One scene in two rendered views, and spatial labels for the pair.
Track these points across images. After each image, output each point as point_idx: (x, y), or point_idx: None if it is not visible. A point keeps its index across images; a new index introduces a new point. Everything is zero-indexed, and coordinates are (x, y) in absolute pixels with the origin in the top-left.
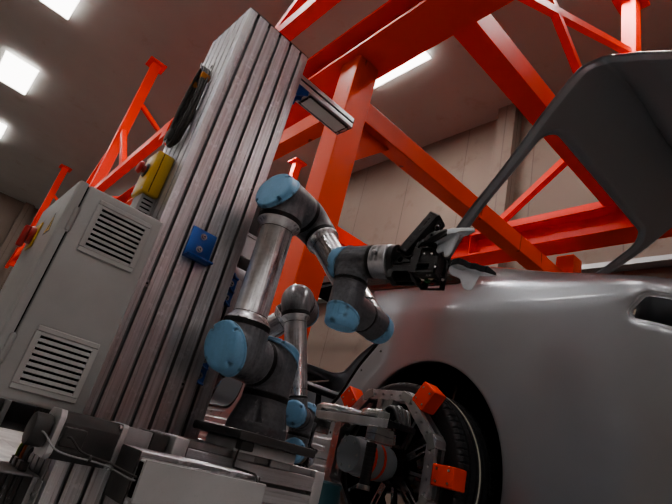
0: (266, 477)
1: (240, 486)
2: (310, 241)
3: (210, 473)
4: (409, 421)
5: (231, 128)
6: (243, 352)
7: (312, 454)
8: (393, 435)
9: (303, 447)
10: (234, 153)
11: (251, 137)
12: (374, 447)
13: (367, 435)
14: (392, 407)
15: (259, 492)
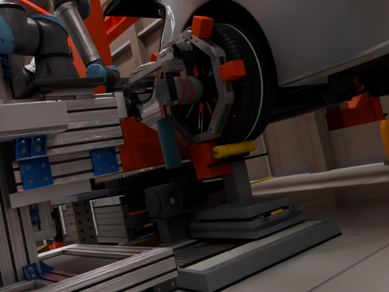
0: (76, 106)
1: (44, 106)
2: None
3: (16, 104)
4: (191, 47)
5: None
6: (7, 28)
7: (101, 79)
8: (182, 61)
9: (91, 77)
10: None
11: None
12: (171, 74)
13: (163, 69)
14: (175, 43)
15: (62, 106)
